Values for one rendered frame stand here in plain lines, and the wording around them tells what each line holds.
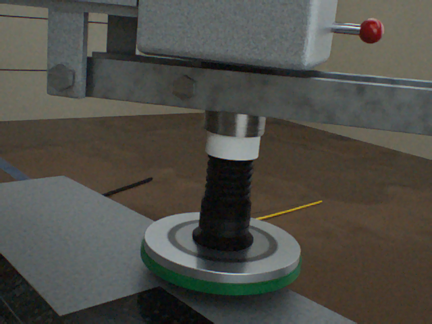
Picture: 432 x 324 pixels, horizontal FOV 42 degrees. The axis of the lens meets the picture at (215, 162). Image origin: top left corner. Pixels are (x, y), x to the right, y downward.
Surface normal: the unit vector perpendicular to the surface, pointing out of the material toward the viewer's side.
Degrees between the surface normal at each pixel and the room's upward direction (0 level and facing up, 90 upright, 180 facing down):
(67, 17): 90
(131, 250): 0
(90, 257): 0
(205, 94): 90
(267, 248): 0
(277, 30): 90
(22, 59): 90
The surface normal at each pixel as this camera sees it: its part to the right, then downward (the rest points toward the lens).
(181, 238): 0.09, -0.96
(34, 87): 0.63, 0.25
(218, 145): -0.55, 0.16
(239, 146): 0.20, 0.26
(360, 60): -0.77, 0.09
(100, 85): -0.29, 0.21
